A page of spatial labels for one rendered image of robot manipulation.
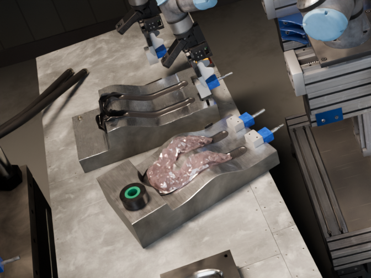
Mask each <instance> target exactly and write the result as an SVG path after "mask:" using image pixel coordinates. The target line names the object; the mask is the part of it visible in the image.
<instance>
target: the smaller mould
mask: <svg viewBox="0 0 371 278"><path fill-rule="evenodd" d="M160 278H241V277H240V274H239V272H238V269H237V267H236V264H235V261H234V259H233V256H232V254H231V251H230V249H229V250H226V251H224V252H221V253H218V254H215V255H212V256H209V257H207V258H204V259H201V260H198V261H195V262H193V263H190V264H187V265H185V266H181V267H179V268H176V269H173V270H171V271H168V272H165V273H163V274H160Z"/></svg>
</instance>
